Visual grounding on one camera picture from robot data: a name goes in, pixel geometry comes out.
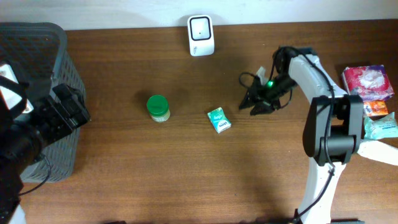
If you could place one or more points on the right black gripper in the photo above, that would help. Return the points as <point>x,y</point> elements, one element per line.
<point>254,90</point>

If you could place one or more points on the teal pocket tissue pack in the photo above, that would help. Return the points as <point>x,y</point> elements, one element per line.
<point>218,119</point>

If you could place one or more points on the green lid glass jar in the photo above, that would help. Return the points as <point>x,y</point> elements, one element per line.
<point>158,108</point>

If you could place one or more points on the orange pocket tissue pack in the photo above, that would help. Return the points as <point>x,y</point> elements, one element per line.
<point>375,108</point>

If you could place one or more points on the red purple tissue pack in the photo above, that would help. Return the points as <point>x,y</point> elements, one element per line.
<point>371,82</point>

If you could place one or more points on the white bamboo print tube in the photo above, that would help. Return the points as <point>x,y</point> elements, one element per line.
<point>378,151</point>

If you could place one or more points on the teal wet wipes pouch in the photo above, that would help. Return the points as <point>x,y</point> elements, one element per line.
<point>385,127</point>

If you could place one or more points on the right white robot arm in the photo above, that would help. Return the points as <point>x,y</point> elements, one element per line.
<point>332,132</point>

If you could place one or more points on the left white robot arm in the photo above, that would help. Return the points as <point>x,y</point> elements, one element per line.
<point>31,119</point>

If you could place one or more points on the white barcode scanner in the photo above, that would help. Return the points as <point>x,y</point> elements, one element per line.
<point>200,35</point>

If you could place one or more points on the grey plastic mesh basket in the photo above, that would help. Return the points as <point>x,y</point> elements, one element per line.
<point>40,51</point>

